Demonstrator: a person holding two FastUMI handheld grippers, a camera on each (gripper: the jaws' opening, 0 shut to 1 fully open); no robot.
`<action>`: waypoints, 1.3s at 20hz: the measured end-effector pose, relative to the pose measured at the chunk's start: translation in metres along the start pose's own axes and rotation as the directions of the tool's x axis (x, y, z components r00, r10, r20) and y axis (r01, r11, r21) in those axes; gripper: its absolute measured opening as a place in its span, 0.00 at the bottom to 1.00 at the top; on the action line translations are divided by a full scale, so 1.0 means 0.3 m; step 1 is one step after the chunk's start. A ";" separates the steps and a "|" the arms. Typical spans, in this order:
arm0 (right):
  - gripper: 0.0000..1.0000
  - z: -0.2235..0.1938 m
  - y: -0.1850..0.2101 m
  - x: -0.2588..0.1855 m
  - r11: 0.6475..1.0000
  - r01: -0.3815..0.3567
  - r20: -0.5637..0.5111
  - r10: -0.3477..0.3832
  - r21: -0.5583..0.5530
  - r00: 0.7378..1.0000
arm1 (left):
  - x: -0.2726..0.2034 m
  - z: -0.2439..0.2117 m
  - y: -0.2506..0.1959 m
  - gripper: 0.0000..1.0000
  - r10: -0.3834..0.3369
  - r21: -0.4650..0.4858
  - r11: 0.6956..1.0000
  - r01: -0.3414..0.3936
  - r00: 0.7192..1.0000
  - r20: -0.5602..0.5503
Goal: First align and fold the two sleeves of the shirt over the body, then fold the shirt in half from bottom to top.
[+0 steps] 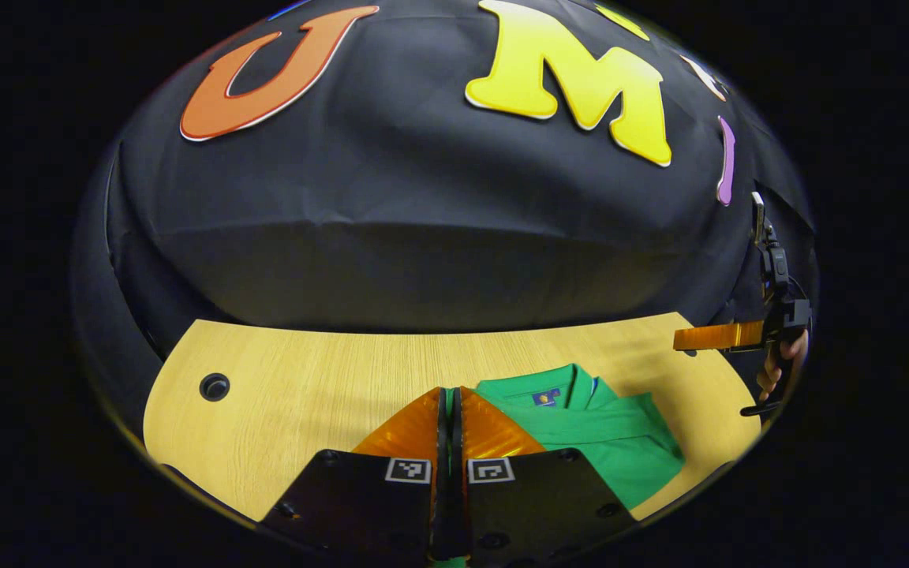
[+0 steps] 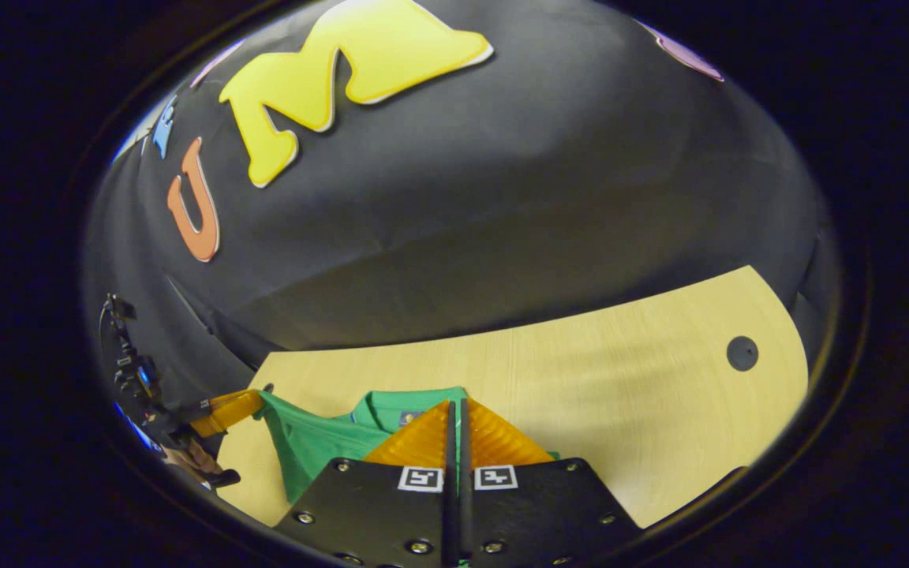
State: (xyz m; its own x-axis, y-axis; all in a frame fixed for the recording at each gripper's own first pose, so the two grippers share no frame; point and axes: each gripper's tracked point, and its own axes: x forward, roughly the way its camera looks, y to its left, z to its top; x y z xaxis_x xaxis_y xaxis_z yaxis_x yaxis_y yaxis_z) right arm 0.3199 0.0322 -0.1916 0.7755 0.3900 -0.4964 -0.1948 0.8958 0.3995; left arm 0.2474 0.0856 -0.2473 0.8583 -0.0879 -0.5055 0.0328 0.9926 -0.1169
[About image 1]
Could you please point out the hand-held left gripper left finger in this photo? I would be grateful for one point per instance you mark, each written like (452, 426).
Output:
(440, 489)

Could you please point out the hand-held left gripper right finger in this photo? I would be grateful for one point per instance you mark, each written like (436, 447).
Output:
(461, 489)

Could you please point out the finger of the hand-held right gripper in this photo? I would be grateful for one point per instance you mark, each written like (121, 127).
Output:
(719, 335)

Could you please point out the green T-shirt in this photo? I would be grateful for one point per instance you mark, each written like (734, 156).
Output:
(604, 442)

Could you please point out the black backdrop cloth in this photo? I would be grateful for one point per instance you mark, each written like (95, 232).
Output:
(391, 237)

